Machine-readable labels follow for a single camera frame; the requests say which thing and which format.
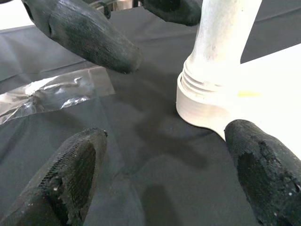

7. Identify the clear tape patch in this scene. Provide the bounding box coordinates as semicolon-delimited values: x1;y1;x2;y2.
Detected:
0;66;115;125

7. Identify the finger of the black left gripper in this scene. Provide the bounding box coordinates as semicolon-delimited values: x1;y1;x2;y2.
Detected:
143;0;202;26
21;0;143;74

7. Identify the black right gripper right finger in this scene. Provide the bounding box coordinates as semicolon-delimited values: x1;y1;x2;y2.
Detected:
224;119;301;226

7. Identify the white plastic table leg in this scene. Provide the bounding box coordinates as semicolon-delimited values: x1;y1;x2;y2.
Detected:
182;0;262;89

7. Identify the black tablecloth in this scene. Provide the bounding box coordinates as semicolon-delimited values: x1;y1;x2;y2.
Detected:
0;0;301;226

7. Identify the white plastic children table top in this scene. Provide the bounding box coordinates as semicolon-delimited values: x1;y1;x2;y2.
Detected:
175;42;301;142

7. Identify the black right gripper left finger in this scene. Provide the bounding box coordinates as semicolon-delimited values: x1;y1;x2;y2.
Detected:
0;128;109;226

